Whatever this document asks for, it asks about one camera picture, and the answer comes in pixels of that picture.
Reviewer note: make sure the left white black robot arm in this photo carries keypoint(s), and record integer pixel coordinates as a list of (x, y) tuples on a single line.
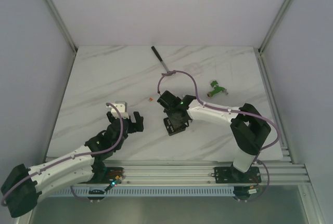
[(25, 186)]

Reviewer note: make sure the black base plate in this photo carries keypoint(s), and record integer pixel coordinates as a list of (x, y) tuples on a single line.
[(106, 175), (230, 175)]

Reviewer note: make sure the aluminium frame post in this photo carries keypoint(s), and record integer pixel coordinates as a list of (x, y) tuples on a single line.
[(61, 25), (275, 24)]

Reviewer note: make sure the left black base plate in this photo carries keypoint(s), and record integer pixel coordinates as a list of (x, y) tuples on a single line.
[(106, 175)]

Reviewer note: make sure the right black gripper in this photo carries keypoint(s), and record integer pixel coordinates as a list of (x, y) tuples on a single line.
[(168, 112)]

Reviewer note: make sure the aluminium mounting rail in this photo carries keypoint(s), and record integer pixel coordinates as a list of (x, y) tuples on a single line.
[(198, 173)]

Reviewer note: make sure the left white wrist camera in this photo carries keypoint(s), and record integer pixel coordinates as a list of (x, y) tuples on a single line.
[(118, 109)]

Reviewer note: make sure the claw hammer black handle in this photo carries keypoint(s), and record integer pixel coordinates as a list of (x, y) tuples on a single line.
[(167, 71)]

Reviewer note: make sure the grey slotted cable duct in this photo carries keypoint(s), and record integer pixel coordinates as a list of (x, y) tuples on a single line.
[(145, 191)]

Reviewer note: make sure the right aluminium frame post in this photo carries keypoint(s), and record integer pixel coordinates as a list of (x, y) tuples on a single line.
[(275, 24)]

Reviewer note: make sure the black fuse box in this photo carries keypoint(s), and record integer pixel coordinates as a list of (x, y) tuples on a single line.
[(172, 129)]

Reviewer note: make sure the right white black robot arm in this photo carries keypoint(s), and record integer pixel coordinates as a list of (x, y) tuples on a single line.
[(249, 128)]

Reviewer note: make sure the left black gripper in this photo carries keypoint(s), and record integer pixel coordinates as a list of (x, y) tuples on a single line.
[(131, 124)]

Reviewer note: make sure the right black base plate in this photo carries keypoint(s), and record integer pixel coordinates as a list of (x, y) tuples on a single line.
[(230, 175)]

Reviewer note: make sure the left aluminium frame post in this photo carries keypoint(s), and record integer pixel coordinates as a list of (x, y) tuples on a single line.
[(61, 25)]

